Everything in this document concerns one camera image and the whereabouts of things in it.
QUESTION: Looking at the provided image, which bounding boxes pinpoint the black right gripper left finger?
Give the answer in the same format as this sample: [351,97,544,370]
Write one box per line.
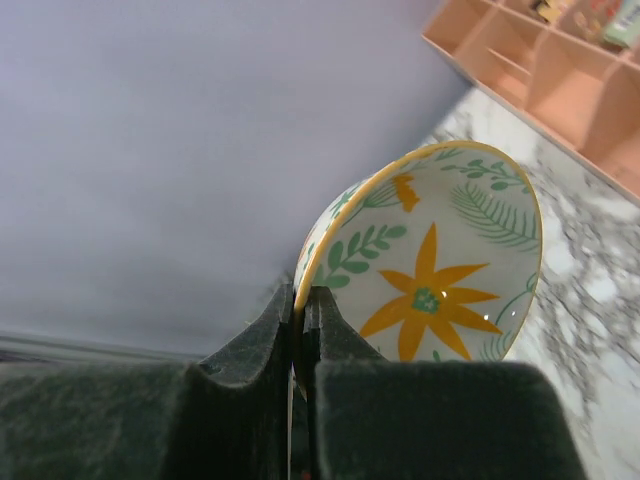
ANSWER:
[1,285,294,479]

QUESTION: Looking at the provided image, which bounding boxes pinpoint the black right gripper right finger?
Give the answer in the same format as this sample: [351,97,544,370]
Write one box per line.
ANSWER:
[302,287,586,479]

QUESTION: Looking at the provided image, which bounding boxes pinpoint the orange flower bowl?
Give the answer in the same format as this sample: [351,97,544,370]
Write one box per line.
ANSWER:
[292,140,545,401]

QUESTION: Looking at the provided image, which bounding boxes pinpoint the orange plastic file organizer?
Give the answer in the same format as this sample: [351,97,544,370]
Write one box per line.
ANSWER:
[422,0,639,198]

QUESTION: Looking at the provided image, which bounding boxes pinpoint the items in organizer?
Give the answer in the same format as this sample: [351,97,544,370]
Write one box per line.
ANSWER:
[522,1,639,49]

